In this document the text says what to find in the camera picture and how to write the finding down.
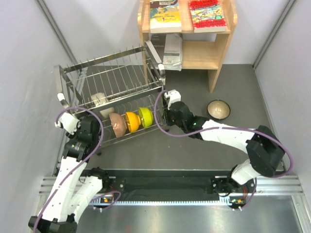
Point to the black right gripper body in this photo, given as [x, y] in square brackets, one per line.
[170, 120]

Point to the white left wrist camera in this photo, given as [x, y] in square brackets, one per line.
[68, 122]

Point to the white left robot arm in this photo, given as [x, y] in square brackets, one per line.
[64, 207]

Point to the steel two-tier dish rack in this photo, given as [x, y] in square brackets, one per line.
[130, 79]

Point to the lime green bowl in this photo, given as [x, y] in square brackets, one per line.
[146, 117]

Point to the orange bowl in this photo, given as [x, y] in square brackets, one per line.
[133, 121]

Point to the red colourful cover book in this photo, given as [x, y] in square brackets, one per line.
[207, 16]

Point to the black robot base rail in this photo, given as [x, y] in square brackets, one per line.
[170, 185]

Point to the cream ceramic bowl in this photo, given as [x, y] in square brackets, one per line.
[100, 99]

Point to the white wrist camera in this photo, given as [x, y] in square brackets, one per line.
[172, 97]
[68, 122]

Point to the dark blue bowl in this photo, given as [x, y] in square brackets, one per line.
[218, 109]

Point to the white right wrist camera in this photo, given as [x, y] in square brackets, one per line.
[172, 97]

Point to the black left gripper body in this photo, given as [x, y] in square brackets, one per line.
[77, 130]

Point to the wooden shelf unit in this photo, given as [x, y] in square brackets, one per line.
[203, 55]

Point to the yellow blue cover book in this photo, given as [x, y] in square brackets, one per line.
[165, 16]

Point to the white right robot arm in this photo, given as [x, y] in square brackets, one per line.
[261, 146]

